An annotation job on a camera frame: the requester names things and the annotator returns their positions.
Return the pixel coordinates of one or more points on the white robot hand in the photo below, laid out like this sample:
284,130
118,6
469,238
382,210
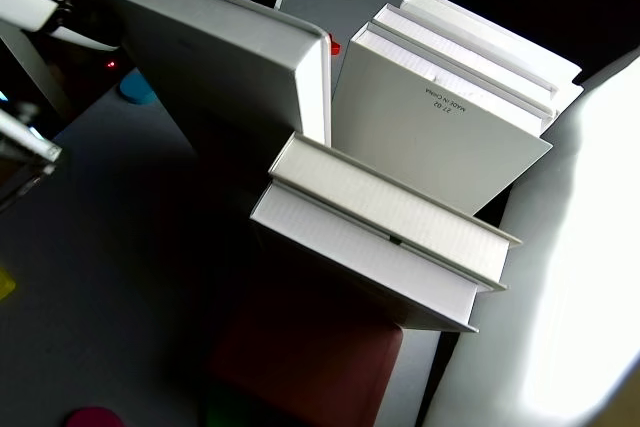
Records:
30,2

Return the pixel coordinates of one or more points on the white book marked 25-01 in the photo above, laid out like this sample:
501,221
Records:
215,47

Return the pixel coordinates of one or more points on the red star toy block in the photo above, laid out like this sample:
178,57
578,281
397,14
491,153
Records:
335,48

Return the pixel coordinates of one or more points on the blue round toy block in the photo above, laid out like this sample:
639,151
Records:
135,89

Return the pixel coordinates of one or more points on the white book marked 27-02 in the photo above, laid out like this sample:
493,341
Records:
425,147

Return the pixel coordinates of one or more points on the cream white book box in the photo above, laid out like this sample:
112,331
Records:
395,207

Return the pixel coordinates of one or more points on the white book with picture cover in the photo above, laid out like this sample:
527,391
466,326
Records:
360,257

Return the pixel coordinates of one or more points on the grey table cloth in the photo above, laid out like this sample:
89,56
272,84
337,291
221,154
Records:
100,272

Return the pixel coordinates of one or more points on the yellow toy block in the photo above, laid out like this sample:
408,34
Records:
5,284

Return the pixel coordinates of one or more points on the white book stand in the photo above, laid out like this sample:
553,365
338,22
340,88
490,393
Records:
575,247

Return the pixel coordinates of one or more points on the red-brown square block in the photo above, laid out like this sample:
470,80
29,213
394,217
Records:
305,372

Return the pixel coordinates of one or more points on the pink round toy block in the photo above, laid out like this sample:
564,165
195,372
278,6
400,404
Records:
95,418

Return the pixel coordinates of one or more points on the white frame post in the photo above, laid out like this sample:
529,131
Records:
35,72

